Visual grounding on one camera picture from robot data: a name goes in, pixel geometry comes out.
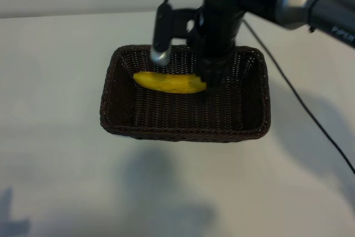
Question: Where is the yellow banana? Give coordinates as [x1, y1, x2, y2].
[133, 70, 208, 95]

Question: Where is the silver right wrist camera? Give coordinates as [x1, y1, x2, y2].
[150, 0, 174, 67]

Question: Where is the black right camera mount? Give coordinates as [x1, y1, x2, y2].
[170, 8, 205, 41]

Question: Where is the dark brown wicker basket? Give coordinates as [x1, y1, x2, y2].
[99, 44, 271, 144]

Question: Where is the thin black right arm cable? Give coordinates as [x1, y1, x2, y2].
[242, 20, 355, 174]

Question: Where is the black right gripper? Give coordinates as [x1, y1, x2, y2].
[191, 0, 247, 91]

